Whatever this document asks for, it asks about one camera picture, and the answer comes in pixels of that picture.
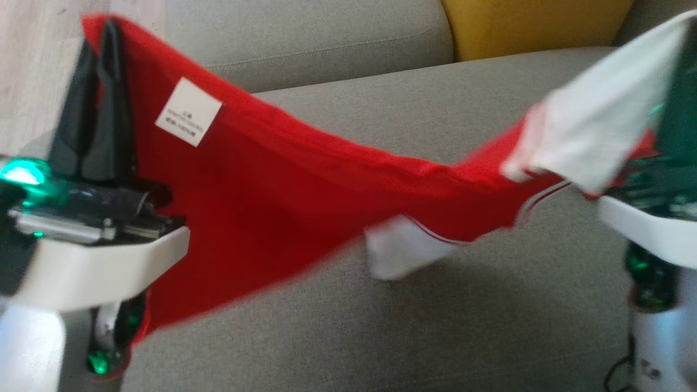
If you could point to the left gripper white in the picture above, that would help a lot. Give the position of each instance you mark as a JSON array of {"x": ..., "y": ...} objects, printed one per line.
[{"x": 98, "y": 267}]

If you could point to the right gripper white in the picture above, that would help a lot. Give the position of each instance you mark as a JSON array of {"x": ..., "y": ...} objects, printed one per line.
[{"x": 659, "y": 228}]

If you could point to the red jersey white trim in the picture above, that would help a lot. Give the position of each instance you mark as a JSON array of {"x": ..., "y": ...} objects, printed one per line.
[{"x": 272, "y": 190}]

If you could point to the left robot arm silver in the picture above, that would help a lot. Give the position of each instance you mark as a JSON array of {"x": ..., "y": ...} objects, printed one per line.
[{"x": 27, "y": 348}]

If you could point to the grey sofa seat cushion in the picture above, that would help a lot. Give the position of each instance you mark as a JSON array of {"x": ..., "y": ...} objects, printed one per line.
[
  {"x": 653, "y": 11},
  {"x": 305, "y": 38}
]

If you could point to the yellow sofa back cushion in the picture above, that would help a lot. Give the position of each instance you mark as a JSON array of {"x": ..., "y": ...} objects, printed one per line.
[{"x": 533, "y": 27}]

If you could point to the large grey sofa ottoman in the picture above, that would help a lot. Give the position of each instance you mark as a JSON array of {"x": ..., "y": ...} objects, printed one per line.
[{"x": 435, "y": 326}]

